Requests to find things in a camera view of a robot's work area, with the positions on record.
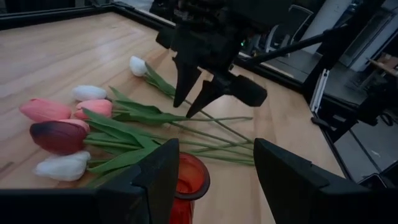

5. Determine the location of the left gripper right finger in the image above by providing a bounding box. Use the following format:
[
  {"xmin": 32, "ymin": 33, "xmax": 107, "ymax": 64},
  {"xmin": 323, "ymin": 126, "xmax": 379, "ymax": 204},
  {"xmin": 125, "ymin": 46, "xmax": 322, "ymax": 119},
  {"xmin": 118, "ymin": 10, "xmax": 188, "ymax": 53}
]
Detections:
[{"xmin": 252, "ymin": 138, "xmax": 374, "ymax": 224}]

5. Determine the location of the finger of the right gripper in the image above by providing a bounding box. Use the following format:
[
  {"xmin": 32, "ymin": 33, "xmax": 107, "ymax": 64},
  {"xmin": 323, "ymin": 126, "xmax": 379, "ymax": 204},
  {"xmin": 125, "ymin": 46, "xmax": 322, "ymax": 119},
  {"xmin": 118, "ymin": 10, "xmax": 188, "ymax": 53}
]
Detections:
[
  {"xmin": 185, "ymin": 77, "xmax": 226, "ymax": 119},
  {"xmin": 172, "ymin": 56, "xmax": 203, "ymax": 108}
]

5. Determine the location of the pink artificial tulip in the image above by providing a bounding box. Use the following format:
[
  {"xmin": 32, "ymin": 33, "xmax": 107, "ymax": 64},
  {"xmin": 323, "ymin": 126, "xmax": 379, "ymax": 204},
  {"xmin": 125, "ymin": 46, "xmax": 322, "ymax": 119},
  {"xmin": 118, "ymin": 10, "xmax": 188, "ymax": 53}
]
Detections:
[
  {"xmin": 73, "ymin": 99, "xmax": 254, "ymax": 150},
  {"xmin": 60, "ymin": 119, "xmax": 91, "ymax": 134},
  {"xmin": 19, "ymin": 98, "xmax": 75, "ymax": 123}
]

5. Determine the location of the gray metal mounting plate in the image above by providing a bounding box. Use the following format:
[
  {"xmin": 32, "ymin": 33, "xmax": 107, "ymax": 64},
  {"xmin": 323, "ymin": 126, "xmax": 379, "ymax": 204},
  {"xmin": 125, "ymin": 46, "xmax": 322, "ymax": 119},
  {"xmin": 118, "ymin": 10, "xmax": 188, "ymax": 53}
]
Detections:
[{"xmin": 310, "ymin": 68, "xmax": 330, "ymax": 113}]

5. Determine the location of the red glass vase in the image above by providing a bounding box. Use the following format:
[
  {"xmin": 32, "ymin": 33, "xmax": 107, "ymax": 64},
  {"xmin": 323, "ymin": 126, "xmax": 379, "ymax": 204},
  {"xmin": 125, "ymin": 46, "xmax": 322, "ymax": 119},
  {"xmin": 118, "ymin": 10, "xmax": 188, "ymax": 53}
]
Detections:
[{"xmin": 169, "ymin": 152, "xmax": 211, "ymax": 224}]

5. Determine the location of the gray office chair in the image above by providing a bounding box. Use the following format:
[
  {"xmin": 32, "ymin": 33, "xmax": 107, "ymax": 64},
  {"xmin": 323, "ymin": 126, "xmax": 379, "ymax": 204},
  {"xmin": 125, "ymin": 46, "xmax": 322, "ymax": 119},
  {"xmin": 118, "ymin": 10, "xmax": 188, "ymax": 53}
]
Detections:
[{"xmin": 266, "ymin": 4, "xmax": 315, "ymax": 54}]

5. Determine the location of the white artificial tulip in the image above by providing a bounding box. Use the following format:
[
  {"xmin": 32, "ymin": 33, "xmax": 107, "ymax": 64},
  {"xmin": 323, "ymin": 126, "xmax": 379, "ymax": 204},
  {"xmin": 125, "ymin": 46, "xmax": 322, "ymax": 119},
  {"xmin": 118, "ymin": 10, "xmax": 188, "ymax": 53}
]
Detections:
[
  {"xmin": 129, "ymin": 55, "xmax": 254, "ymax": 144},
  {"xmin": 72, "ymin": 85, "xmax": 253, "ymax": 125},
  {"xmin": 33, "ymin": 146, "xmax": 254, "ymax": 187}
]

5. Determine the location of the dark red artificial tulip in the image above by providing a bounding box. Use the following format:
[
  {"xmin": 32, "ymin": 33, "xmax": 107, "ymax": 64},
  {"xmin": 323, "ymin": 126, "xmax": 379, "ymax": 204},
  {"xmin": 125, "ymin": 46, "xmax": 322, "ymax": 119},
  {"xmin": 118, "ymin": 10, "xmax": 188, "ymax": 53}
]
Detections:
[{"xmin": 29, "ymin": 120, "xmax": 254, "ymax": 158}]

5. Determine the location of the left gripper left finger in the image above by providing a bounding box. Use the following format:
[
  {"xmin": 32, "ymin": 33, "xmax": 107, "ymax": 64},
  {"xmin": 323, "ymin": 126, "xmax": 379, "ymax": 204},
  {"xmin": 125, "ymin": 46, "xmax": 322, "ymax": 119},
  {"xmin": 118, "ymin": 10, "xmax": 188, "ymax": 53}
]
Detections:
[{"xmin": 96, "ymin": 138, "xmax": 181, "ymax": 224}]

